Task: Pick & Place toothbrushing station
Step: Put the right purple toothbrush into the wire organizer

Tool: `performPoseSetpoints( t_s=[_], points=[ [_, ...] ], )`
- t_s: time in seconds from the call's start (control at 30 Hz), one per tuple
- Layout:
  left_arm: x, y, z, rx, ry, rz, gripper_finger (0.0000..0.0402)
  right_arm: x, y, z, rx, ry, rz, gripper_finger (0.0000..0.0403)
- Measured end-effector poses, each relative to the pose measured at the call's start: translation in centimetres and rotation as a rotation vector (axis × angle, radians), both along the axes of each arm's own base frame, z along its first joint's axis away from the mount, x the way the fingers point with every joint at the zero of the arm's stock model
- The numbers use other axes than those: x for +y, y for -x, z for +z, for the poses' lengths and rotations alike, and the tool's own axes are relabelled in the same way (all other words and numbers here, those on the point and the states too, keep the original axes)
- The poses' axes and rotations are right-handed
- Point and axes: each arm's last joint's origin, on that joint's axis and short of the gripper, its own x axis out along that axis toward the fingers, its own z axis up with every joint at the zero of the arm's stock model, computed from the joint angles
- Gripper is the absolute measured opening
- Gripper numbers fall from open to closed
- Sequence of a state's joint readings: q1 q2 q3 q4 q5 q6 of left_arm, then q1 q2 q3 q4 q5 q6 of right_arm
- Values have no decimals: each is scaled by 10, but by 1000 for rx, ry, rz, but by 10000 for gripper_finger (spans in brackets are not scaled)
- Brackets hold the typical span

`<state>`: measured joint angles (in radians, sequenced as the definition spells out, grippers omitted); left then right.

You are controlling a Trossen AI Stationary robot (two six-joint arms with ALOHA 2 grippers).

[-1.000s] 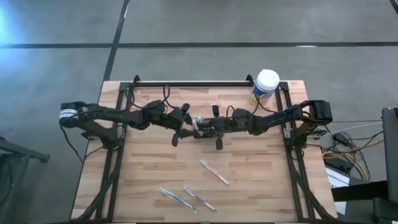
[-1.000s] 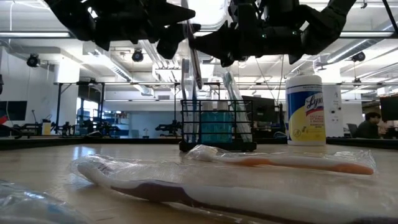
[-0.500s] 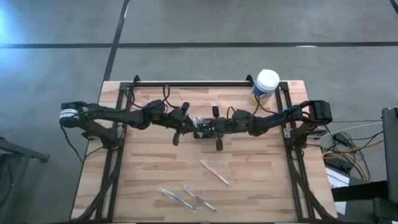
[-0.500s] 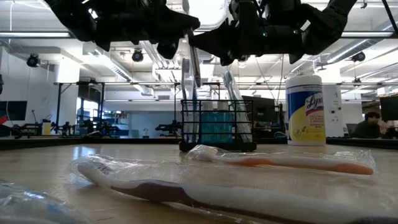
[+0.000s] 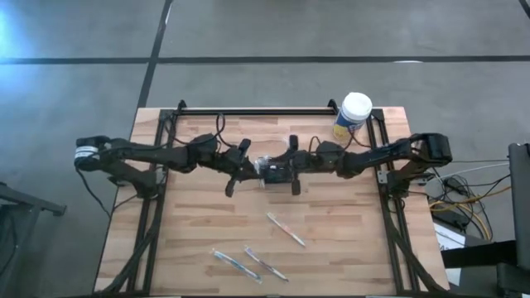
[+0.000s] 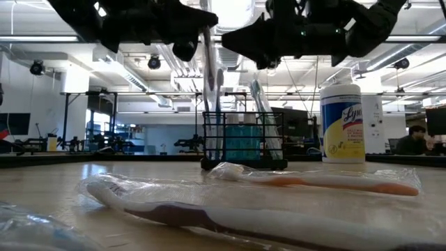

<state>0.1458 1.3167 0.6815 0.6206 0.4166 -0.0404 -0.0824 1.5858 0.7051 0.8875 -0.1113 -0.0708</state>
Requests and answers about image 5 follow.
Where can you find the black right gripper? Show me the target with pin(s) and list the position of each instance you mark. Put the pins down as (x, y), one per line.
(306, 161)

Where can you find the Lysol wipes canister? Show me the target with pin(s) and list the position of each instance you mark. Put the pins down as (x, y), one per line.
(352, 116)

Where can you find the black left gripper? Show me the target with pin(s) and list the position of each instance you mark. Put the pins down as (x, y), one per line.
(232, 161)

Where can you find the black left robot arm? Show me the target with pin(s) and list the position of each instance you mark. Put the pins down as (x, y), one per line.
(165, 154)

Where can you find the orange toothbrush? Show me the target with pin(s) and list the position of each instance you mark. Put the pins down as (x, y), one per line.
(285, 229)

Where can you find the silver mounting plate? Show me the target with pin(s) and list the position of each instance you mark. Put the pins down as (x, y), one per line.
(383, 177)

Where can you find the black power brick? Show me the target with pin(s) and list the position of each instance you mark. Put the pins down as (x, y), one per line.
(455, 217)

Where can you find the white paper sheet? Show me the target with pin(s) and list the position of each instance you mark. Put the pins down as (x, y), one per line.
(449, 240)

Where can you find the purple white toothbrush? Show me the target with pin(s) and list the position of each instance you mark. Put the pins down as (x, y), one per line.
(265, 263)

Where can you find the black floor bar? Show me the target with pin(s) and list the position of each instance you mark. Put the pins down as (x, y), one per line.
(476, 254)

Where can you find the black metal stand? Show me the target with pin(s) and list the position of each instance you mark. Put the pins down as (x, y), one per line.
(25, 198)

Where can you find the blue toothbrush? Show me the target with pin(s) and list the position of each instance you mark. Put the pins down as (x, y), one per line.
(237, 266)
(258, 162)

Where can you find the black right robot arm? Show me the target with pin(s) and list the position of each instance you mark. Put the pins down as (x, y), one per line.
(372, 159)

